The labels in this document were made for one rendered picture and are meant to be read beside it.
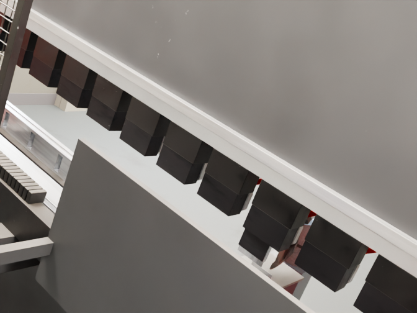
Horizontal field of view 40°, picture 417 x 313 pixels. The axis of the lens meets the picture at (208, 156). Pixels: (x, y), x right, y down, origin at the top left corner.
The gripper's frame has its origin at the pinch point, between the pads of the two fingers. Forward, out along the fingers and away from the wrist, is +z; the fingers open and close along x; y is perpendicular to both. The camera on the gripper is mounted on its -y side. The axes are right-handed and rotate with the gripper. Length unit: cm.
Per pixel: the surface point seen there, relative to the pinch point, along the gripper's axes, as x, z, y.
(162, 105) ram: -51, -15, 32
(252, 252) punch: 0.1, 3.0, 13.0
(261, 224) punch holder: 0.4, -3.4, 22.3
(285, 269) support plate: 2.4, -4.9, -13.3
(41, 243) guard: -31, 43, 50
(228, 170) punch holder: -17.6, -10.0, 27.8
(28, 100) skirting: -365, -33, -196
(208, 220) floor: -146, -49, -221
